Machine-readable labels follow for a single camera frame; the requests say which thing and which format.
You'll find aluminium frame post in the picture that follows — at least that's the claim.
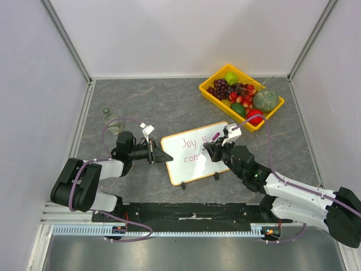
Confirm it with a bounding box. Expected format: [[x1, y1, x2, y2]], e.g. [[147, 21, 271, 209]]
[[40, 0, 93, 85], [287, 0, 338, 82]]

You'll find purple grape bunch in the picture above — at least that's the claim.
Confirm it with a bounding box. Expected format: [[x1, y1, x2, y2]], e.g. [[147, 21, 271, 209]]
[[206, 78, 236, 100]]

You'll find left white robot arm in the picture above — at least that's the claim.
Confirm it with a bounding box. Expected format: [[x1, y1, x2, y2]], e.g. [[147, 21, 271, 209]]
[[50, 131, 173, 222]]

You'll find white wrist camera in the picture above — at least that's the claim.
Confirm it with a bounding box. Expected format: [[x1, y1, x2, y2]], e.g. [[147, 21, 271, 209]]
[[140, 123, 155, 143], [222, 124, 242, 146]]

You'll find red cherry pile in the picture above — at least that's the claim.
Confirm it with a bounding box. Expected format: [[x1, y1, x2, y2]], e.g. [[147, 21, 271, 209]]
[[229, 83, 257, 115]]

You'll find red apple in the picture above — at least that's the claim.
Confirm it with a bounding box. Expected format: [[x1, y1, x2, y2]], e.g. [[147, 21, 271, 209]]
[[246, 109, 263, 126]]

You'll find clear glass bottle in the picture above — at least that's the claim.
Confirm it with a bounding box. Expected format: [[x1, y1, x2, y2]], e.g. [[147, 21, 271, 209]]
[[103, 108, 122, 135]]

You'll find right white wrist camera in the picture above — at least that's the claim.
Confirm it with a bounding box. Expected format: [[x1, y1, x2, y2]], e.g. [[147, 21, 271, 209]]
[[222, 124, 242, 146]]

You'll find light blue cable duct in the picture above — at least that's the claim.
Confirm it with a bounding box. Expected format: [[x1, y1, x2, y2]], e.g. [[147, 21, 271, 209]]
[[52, 222, 280, 238]]

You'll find left aluminium frame post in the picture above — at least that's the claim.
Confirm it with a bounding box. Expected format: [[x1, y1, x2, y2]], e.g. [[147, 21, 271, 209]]
[[40, 0, 93, 85]]

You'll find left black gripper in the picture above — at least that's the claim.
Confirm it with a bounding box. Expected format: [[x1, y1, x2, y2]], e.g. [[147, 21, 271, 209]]
[[129, 138, 173, 164]]

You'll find pink capped whiteboard marker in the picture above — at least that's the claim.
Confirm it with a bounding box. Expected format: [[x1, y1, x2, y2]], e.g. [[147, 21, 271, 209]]
[[200, 132, 220, 153]]

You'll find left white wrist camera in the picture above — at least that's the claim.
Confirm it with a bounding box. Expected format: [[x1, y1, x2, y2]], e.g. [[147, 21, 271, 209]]
[[140, 123, 155, 143]]

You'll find right aluminium frame post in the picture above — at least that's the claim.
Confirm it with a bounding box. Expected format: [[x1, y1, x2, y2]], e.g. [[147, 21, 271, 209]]
[[287, 0, 338, 82]]

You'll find green apple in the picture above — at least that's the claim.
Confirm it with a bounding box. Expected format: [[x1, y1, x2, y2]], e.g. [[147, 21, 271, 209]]
[[224, 72, 238, 86]]

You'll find green lime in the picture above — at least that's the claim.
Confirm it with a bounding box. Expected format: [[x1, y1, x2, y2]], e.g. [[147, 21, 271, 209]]
[[230, 103, 246, 117]]

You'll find netted green melon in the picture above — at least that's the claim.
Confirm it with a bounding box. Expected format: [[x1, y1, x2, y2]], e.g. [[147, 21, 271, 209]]
[[253, 76, 279, 113]]

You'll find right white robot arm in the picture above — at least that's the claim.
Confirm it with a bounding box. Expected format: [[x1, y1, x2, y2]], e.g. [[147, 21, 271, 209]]
[[203, 141, 360, 248]]

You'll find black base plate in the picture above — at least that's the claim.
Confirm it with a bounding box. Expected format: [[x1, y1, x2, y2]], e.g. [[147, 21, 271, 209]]
[[111, 203, 279, 233]]

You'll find orange framed whiteboard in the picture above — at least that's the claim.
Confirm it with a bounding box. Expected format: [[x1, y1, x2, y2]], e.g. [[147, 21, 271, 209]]
[[161, 121, 228, 186]]

